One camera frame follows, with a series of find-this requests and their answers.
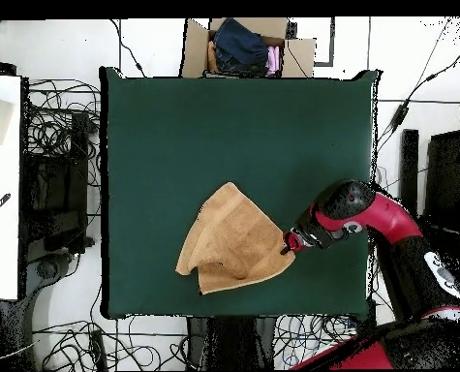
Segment tan terry towel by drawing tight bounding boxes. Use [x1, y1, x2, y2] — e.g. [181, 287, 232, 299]
[174, 181, 297, 296]

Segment black power strip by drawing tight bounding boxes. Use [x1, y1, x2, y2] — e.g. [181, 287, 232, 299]
[88, 327, 109, 372]
[358, 298, 379, 334]

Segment narrow black panel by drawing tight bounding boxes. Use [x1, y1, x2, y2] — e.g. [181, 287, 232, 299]
[400, 128, 421, 220]

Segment dark green table cloth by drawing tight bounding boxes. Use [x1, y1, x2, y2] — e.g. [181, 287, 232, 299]
[99, 66, 382, 322]

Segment wide black panel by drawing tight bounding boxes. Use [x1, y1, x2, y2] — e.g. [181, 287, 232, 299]
[421, 129, 460, 234]

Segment black power adapter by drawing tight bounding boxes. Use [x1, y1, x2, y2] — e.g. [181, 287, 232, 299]
[389, 101, 413, 134]

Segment pink garment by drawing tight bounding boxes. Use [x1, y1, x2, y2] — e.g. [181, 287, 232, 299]
[264, 45, 282, 78]

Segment folded tan garment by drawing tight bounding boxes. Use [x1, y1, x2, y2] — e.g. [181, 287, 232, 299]
[206, 40, 220, 74]

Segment blue denim jeans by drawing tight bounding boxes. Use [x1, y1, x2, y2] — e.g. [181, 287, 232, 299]
[212, 17, 270, 78]

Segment brown cardboard box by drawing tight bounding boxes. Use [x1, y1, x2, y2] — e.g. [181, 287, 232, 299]
[179, 16, 319, 80]

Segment black metal rack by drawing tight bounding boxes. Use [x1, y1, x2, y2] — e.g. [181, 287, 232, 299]
[19, 110, 96, 258]

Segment dark grey stand base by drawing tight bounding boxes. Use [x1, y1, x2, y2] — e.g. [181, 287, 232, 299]
[29, 251, 77, 284]

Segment white table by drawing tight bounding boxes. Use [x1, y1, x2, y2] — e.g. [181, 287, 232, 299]
[0, 74, 23, 302]

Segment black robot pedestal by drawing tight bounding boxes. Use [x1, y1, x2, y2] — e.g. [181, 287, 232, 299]
[185, 315, 279, 372]

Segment black cable with connector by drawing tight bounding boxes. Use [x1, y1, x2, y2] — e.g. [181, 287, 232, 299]
[109, 18, 148, 78]

